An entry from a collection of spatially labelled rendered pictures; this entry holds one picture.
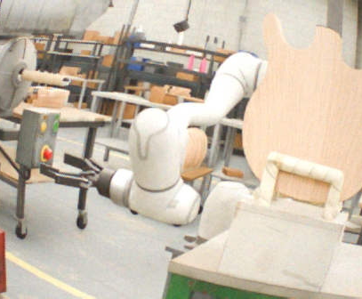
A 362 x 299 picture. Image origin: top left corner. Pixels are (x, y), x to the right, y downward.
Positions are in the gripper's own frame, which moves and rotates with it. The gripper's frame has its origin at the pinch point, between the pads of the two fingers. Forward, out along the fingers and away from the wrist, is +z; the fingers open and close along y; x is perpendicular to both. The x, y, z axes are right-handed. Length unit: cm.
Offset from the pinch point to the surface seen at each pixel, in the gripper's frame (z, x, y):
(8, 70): 27.3, 23.4, 1.7
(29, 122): 30.6, 1.4, 24.6
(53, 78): 9.3, 21.9, 7.1
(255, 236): -61, 4, -16
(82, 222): 125, -135, 235
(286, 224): -67, 8, -15
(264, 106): -55, 29, -7
